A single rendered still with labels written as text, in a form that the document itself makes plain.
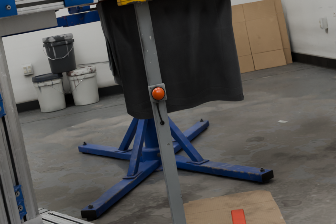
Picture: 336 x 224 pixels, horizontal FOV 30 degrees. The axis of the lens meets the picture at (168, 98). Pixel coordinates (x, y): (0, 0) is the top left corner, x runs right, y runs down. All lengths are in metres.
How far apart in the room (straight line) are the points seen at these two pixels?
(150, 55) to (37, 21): 0.36
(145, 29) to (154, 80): 0.15
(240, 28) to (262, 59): 0.42
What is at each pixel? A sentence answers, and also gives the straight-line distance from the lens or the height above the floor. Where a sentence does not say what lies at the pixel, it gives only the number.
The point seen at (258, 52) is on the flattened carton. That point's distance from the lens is 6.95.
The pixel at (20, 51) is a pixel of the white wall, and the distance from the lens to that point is 6.82.
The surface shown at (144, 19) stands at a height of 0.87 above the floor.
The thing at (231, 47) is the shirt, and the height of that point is 0.72.
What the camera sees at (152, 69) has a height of 0.72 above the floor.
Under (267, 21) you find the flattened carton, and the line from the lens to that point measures 7.04.
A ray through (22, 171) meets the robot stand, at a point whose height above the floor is 0.51.
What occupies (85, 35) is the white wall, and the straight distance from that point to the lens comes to 6.79.
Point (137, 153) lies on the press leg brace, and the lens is 3.34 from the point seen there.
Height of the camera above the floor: 0.92
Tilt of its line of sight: 9 degrees down
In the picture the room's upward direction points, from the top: 10 degrees counter-clockwise
